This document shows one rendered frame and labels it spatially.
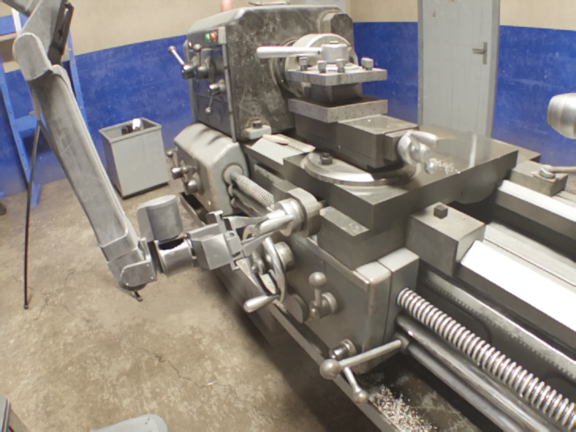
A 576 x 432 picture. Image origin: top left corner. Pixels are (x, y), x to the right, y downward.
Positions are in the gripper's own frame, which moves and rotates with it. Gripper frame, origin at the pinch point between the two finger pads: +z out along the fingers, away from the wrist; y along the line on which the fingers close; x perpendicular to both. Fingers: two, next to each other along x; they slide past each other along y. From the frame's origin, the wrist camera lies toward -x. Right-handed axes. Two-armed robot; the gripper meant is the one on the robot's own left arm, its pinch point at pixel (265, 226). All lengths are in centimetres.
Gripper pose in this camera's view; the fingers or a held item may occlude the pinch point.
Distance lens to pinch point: 68.4
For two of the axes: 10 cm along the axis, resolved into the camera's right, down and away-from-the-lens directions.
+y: -2.7, -9.6, -1.0
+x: -4.3, 0.3, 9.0
